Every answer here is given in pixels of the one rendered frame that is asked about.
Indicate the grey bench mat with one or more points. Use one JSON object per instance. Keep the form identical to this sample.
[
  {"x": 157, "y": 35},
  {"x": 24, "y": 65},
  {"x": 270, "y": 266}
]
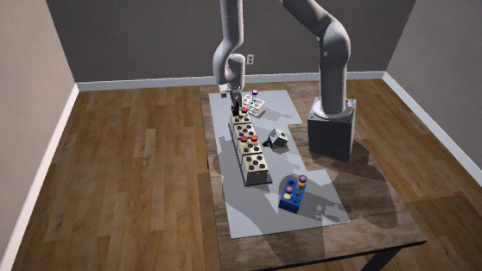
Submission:
[{"x": 253, "y": 210}]

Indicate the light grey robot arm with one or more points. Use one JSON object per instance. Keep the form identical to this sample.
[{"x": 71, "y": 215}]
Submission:
[{"x": 334, "y": 53}]

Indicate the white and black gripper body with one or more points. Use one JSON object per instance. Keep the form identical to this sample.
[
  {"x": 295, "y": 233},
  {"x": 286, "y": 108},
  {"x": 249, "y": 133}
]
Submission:
[{"x": 236, "y": 96}]

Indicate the blue tube rack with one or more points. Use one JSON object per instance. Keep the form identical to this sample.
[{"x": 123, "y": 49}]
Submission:
[{"x": 289, "y": 205}]

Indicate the white tube rack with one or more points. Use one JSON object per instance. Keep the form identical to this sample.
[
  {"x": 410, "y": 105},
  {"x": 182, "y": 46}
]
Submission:
[{"x": 254, "y": 110}]

